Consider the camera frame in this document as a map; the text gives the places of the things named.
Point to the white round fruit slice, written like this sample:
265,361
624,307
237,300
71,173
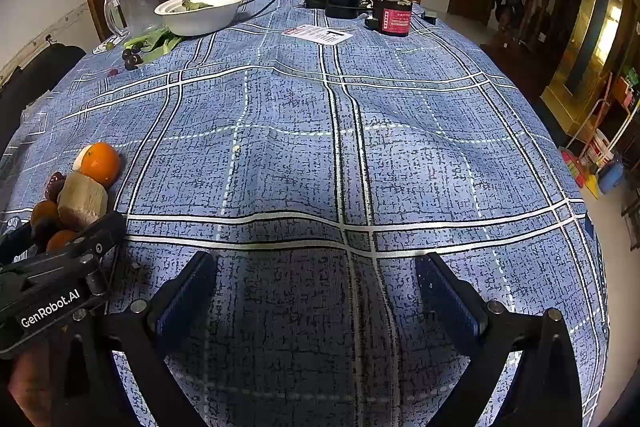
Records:
79,162

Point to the loose green leaves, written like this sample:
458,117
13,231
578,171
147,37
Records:
155,41

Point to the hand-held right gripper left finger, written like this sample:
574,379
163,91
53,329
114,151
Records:
187,299

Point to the blue bucket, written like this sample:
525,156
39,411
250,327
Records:
611,177

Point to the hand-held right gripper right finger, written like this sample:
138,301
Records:
450,302

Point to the single purple grape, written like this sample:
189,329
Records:
113,72

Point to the black sofa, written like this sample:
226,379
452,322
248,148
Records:
35,77

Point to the small orange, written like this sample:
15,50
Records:
44,211
61,241

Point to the green leaves in bowl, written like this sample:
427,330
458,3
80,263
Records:
192,5

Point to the white bucket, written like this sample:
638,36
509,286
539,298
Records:
597,148

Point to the dark statue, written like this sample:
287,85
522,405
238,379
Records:
510,2

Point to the wooden stair railing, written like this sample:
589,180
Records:
555,14

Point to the black power adapter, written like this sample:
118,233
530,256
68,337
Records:
315,0

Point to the white bowl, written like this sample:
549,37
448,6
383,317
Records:
200,22

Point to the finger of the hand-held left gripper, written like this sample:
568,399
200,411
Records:
95,234
15,241

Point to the large orange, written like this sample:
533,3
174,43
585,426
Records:
102,164

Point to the red date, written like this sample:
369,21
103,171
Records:
54,188

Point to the clear glass pitcher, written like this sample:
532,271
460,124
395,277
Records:
137,2

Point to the beige sugarcane piece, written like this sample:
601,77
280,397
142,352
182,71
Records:
82,202

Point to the white paper card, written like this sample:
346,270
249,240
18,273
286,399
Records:
320,34

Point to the dark grape bunch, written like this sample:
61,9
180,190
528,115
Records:
131,59

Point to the black electronic device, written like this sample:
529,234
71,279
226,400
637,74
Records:
342,2

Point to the golden cabinet frame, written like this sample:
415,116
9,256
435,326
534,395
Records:
595,7

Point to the red cylindrical device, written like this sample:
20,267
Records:
395,19

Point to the blue plaid tablecloth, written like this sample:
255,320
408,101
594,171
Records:
300,157

